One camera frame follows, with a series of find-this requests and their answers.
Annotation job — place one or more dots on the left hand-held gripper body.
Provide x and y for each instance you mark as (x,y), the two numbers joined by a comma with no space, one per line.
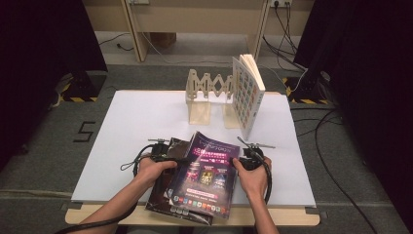
(159,150)

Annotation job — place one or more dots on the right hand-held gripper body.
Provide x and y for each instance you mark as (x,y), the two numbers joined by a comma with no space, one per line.
(251,159)

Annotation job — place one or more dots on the purple book with blue spine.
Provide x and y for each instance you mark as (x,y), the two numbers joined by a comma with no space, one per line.
(204,175)

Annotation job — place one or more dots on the dark brown glossy book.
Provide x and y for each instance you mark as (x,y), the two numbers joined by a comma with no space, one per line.
(157,195)

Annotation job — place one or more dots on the white book with picture grid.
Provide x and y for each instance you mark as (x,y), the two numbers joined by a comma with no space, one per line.
(246,97)

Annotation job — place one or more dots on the beige expandable book rack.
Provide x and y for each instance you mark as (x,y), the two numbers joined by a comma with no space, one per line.
(206,94)

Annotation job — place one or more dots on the person's right hand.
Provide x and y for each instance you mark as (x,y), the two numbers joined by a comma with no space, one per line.
(256,182)

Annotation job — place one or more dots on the person's left hand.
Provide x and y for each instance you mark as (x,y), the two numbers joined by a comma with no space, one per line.
(149,174)

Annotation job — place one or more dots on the light wooden table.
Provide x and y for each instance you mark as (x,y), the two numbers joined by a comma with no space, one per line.
(107,216)

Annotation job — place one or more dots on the black stand base striped tape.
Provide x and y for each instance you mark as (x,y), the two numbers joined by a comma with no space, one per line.
(307,92)
(82,87)

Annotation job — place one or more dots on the beige wooden desk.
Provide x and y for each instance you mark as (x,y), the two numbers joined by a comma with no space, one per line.
(195,19)

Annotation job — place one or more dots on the black curtain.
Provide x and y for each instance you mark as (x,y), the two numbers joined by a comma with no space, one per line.
(373,81)
(39,65)

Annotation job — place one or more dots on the white wall socket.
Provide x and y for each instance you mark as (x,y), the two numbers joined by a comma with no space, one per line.
(281,3)

